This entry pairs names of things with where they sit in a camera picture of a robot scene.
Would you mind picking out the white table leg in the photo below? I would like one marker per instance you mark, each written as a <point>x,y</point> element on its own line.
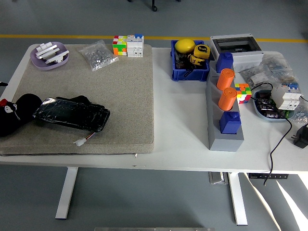
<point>66,192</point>
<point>238,199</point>

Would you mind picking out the silver flat bar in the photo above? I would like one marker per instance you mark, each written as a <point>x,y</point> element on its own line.
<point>48,51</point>

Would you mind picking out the clear bag of coloured parts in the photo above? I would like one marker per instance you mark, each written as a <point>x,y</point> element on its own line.
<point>279,67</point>

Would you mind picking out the white breaker stack blue top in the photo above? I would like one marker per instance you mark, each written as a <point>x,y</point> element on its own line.
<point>135,48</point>

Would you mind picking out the dark metal tool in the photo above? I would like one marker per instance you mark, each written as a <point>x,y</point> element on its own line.
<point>181,62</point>

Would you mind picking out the small colourful puzzle cube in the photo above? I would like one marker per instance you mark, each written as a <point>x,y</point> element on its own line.
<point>244,95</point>

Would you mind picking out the grey metal box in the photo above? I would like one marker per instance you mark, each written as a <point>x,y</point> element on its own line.
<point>218,178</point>

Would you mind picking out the black circuit modules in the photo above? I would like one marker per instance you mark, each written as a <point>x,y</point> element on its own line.
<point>265,103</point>

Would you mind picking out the black padding cloth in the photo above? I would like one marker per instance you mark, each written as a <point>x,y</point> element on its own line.
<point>80,99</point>

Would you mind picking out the purple oval tray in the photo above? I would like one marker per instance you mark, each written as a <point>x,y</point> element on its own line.
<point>39,65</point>

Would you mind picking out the clear bag of metal rings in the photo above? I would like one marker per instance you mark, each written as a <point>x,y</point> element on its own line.
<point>302,116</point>

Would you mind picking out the blue square peg block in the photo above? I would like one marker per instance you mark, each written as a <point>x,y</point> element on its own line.
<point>224,63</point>
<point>230,124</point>

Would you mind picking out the black chair caster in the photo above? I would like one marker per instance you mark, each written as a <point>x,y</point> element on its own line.
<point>155,8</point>

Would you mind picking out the black table control panel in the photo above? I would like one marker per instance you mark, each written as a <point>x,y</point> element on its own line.
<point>268,176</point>

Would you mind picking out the large colourful puzzle cube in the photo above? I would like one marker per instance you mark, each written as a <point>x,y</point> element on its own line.
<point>119,47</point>

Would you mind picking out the blue plastic bin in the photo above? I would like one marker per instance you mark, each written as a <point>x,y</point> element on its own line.
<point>190,75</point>

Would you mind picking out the light blue oval tray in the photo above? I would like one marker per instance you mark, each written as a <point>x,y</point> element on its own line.
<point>265,116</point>

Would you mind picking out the long grey block holder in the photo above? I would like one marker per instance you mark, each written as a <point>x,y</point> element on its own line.
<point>225,143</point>

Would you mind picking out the clear bag of metal nuts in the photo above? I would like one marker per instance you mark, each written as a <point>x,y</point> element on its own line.
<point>98,56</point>

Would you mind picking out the orange cylinder peg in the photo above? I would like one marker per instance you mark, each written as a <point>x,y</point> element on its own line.
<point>225,79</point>
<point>227,99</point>

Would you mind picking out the yellow round ball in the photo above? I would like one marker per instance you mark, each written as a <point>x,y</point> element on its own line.
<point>185,45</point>

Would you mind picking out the grey-brown mat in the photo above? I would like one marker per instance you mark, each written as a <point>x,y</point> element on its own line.
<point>108,79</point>

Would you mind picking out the white T-shaped bracket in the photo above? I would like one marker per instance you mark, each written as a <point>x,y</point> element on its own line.
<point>56,57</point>

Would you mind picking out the grey electrical enclosure box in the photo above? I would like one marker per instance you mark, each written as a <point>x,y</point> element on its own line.
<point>248,56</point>

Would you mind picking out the black power adapter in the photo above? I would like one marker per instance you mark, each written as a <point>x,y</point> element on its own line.
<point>302,137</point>

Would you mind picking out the white slotted block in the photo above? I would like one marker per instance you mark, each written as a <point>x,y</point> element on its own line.
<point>47,45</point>

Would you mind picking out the clear bag of grey parts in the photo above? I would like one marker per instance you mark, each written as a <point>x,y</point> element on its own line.
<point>256,77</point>

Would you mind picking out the white circuit breaker blue clips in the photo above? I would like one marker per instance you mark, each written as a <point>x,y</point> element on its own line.
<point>286,98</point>

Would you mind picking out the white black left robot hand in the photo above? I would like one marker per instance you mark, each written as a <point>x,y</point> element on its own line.
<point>10,108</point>

